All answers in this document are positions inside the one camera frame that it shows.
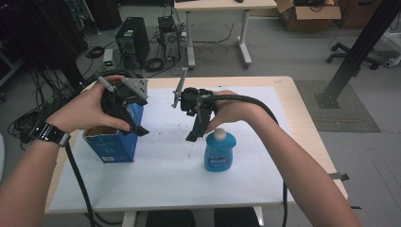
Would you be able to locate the black curtain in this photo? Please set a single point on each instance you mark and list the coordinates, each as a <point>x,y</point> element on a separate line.
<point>41,34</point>

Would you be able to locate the person's left hand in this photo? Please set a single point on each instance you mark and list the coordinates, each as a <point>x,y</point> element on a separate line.
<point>82,110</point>

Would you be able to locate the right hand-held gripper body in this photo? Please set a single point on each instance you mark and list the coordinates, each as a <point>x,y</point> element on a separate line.
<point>194,99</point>

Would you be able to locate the black tape strip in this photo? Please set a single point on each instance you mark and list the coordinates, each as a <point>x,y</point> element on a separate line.
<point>339,177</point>

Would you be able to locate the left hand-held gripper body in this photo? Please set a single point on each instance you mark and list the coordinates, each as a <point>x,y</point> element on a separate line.
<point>132,91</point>

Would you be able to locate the grey floor mat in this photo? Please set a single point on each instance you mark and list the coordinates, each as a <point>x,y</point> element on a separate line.
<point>343,110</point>

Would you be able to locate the light wooden table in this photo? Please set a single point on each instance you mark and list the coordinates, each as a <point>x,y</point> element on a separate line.
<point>305,132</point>

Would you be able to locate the black metal post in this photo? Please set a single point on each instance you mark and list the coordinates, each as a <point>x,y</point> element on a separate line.
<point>362,50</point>

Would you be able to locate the white table mat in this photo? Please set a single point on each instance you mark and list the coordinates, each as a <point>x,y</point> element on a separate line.
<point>170,179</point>

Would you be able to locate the black office chair base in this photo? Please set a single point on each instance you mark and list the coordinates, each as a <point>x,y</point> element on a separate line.
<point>346,53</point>

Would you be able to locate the person's right hand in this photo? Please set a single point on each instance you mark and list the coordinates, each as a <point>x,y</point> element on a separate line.
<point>233,108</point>

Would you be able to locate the open-frame computer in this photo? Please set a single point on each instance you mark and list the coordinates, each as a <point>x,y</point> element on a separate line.
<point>170,41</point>

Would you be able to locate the black computer tower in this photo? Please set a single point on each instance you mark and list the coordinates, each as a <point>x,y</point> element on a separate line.
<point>134,41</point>

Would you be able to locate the blue bottle with white cap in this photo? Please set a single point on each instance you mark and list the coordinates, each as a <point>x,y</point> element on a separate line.
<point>219,151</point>

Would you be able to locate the white-legged wooden desk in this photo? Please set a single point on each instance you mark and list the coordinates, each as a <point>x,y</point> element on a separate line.
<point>220,4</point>

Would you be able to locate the open cardboard box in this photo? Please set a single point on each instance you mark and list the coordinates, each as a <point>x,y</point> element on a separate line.
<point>310,15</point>

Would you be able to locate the small white device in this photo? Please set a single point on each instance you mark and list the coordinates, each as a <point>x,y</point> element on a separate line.
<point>108,60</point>

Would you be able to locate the blue carton box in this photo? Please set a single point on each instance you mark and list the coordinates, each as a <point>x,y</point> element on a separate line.
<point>113,148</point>

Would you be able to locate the black wristwatch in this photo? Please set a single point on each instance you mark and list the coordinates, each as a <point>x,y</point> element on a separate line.
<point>50,134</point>

